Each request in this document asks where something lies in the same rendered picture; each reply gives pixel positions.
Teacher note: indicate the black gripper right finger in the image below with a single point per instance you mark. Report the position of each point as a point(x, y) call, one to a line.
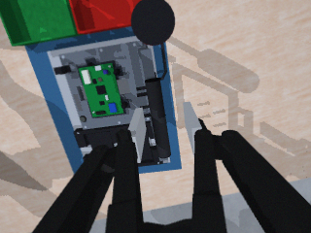
point(277, 206)

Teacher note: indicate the green circuit board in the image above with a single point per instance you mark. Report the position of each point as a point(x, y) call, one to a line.
point(101, 89)

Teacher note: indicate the green open bin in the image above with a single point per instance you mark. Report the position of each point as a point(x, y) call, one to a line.
point(29, 22)

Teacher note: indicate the red bin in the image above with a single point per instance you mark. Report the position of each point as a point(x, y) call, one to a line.
point(90, 14)

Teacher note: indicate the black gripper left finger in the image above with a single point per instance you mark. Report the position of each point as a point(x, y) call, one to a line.
point(76, 207)

